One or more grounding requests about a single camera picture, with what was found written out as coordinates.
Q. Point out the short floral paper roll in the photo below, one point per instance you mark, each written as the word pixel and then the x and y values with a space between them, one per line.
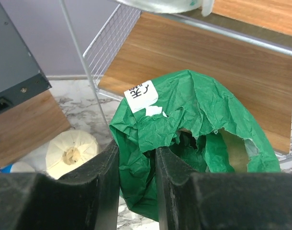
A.
pixel 170 6

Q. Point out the dark grey rack panel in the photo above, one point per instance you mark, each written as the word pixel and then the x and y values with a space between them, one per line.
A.
pixel 21 78

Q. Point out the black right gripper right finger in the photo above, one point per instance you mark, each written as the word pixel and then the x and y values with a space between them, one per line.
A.
pixel 191 200

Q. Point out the beige brown paper roll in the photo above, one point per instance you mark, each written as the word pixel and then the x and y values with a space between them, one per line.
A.
pixel 68 151

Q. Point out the white wire wooden shelf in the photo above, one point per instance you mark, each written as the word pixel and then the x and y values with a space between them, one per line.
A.
pixel 244 44

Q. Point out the green roll front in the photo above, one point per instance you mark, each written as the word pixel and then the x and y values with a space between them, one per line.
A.
pixel 185 111

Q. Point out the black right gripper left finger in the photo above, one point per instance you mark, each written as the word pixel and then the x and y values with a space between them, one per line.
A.
pixel 86 198

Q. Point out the blue Tempo roll left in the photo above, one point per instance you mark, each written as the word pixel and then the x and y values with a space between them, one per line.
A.
pixel 18 167

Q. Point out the wooden base board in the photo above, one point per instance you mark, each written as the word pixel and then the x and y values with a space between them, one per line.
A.
pixel 30 125

